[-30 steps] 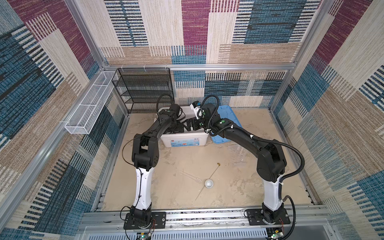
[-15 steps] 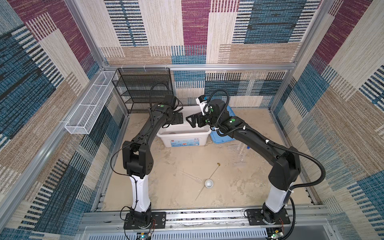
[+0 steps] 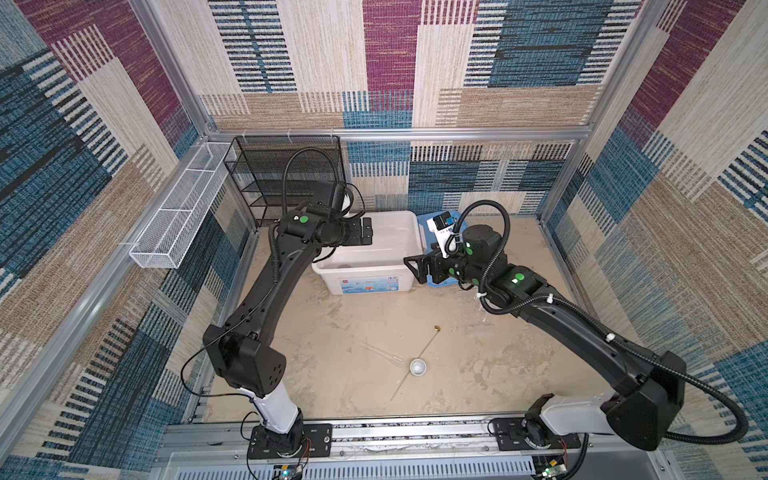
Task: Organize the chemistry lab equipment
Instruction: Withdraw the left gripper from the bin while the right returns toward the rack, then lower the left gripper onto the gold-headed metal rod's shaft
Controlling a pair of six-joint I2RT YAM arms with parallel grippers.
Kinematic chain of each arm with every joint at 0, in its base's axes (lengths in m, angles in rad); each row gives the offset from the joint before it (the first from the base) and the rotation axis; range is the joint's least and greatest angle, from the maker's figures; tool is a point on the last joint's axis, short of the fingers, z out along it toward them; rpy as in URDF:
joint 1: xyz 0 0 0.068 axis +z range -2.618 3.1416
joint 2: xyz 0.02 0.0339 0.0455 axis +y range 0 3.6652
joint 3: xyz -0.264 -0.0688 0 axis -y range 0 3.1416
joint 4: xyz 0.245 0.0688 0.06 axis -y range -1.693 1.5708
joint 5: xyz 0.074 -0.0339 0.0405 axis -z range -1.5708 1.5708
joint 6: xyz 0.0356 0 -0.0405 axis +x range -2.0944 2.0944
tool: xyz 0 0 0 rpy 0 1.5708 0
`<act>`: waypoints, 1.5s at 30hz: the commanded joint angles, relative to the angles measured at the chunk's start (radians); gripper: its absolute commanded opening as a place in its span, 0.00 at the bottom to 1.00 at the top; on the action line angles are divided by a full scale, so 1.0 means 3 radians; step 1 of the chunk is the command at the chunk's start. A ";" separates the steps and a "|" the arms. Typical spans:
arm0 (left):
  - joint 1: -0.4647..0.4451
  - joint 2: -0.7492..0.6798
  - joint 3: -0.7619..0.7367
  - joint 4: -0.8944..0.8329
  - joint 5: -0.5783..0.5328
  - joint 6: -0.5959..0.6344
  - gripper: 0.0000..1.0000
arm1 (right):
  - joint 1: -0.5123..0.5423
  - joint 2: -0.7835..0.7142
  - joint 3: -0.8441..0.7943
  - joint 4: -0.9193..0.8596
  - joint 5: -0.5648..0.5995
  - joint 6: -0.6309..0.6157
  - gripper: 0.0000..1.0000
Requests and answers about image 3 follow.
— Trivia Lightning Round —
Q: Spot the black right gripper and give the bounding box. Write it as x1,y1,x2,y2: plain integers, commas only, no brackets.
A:
403,241,487,288

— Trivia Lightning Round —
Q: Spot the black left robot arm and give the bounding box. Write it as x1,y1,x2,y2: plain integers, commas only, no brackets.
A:
201,149,362,457

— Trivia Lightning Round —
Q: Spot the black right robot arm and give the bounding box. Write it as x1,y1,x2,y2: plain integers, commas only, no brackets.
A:
403,200,749,451

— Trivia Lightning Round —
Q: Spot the blue plastic bin lid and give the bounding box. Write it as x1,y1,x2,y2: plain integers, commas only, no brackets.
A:
417,210,460,288

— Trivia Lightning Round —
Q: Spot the clear plastic pipette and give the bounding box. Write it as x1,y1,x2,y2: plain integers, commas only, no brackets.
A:
359,342,404,368

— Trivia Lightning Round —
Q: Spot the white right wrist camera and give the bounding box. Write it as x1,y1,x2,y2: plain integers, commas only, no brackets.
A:
427,211,459,258

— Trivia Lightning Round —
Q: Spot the clear plastic tube rack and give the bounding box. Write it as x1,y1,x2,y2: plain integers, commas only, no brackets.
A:
454,290,494,335

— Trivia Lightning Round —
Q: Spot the small white ceramic crucible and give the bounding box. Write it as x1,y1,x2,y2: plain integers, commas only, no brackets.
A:
409,358,428,377

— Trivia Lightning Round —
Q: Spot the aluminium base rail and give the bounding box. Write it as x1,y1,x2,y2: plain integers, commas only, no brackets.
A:
150,412,684,479

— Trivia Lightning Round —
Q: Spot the white wire mesh basket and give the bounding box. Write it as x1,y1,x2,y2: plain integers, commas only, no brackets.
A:
130,142,230,269

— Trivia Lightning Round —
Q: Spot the black wire shelf rack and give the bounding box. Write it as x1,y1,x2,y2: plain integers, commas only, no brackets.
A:
223,135,347,227

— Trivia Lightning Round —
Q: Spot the white plastic storage bin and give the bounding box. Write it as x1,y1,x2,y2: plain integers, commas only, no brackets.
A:
312,211,424,295

